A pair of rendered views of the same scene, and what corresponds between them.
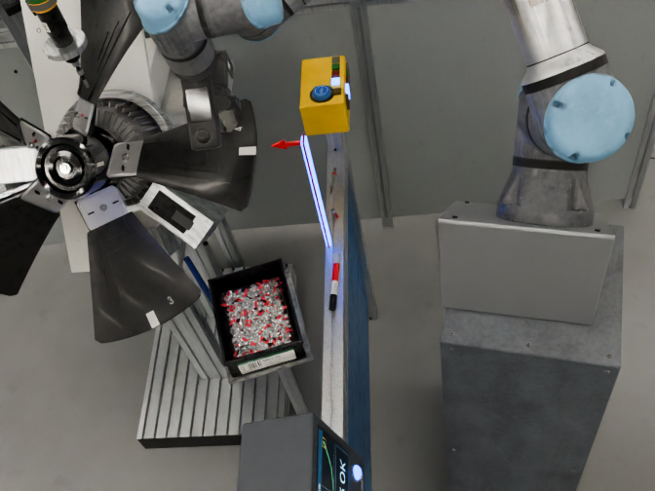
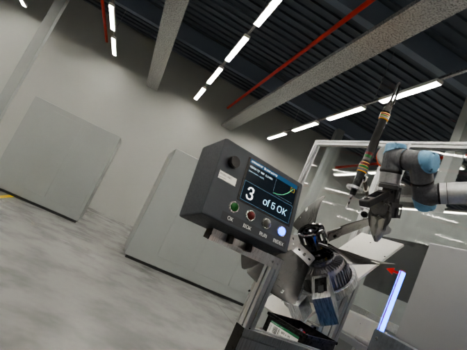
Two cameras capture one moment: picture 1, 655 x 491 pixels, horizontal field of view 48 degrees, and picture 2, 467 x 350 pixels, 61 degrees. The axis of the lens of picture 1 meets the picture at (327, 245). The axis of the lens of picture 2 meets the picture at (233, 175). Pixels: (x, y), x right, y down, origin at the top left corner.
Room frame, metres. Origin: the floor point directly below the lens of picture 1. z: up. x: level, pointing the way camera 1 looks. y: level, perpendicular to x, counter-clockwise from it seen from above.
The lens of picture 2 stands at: (-0.36, -0.58, 1.05)
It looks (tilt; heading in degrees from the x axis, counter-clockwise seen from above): 8 degrees up; 49
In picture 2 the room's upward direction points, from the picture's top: 25 degrees clockwise
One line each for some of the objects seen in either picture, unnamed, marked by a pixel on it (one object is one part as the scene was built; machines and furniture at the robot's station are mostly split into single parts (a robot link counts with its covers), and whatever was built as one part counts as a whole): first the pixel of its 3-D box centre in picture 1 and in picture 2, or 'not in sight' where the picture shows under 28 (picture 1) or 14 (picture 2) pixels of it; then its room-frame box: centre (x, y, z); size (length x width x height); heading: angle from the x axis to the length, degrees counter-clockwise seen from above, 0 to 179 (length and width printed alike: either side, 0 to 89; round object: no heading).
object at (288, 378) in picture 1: (290, 384); not in sight; (0.93, 0.18, 0.40); 0.03 x 0.03 x 0.80; 3
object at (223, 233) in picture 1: (209, 199); not in sight; (1.63, 0.33, 0.42); 0.04 x 0.04 x 0.83; 78
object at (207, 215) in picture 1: (183, 208); (324, 299); (1.09, 0.28, 0.98); 0.20 x 0.16 x 0.20; 168
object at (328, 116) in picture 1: (326, 96); not in sight; (1.28, -0.08, 1.02); 0.16 x 0.10 x 0.11; 168
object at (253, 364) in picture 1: (256, 318); (299, 337); (0.87, 0.18, 0.85); 0.22 x 0.17 x 0.07; 3
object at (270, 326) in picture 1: (257, 321); not in sight; (0.86, 0.18, 0.84); 0.19 x 0.14 x 0.04; 3
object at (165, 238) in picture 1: (157, 243); (299, 307); (1.08, 0.37, 0.91); 0.12 x 0.08 x 0.12; 168
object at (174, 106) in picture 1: (194, 101); (371, 345); (1.56, 0.25, 0.87); 0.15 x 0.09 x 0.02; 72
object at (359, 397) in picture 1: (356, 368); not in sight; (0.90, 0.00, 0.45); 0.82 x 0.01 x 0.66; 168
